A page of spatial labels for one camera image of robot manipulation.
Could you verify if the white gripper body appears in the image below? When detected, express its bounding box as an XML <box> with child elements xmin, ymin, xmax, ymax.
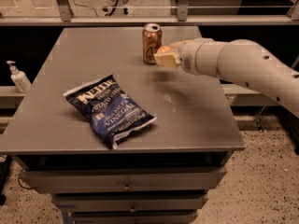
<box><xmin>179</xmin><ymin>38</ymin><xmax>214</xmax><ymax>76</ymax></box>

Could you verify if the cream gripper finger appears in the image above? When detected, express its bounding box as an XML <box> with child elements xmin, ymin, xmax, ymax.
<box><xmin>154</xmin><ymin>51</ymin><xmax>180</xmax><ymax>69</ymax></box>
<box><xmin>169</xmin><ymin>40</ymin><xmax>188</xmax><ymax>51</ymax></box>

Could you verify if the orange fruit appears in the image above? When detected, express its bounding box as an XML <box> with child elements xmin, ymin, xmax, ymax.
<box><xmin>156</xmin><ymin>46</ymin><xmax>171</xmax><ymax>53</ymax></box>

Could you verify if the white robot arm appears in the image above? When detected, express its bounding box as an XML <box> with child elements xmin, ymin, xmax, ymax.
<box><xmin>154</xmin><ymin>37</ymin><xmax>299</xmax><ymax>117</ymax></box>

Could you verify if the orange soda can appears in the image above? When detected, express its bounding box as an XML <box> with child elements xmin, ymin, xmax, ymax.
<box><xmin>142</xmin><ymin>23</ymin><xmax>163</xmax><ymax>64</ymax></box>

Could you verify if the blue potato chip bag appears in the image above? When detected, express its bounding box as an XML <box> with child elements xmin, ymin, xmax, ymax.
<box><xmin>64</xmin><ymin>75</ymin><xmax>156</xmax><ymax>149</ymax></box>

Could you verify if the grey drawer cabinet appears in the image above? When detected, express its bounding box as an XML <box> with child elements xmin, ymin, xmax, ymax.
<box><xmin>0</xmin><ymin>25</ymin><xmax>246</xmax><ymax>224</ymax></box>

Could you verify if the white pump bottle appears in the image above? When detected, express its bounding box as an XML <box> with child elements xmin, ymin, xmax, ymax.
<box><xmin>7</xmin><ymin>61</ymin><xmax>31</xmax><ymax>93</ymax></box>

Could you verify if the metal railing frame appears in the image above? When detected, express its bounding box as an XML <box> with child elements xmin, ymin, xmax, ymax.
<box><xmin>0</xmin><ymin>0</ymin><xmax>299</xmax><ymax>107</ymax></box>

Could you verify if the black cable on floor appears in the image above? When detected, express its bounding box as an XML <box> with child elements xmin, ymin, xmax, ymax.
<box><xmin>17</xmin><ymin>169</ymin><xmax>34</xmax><ymax>190</ymax></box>

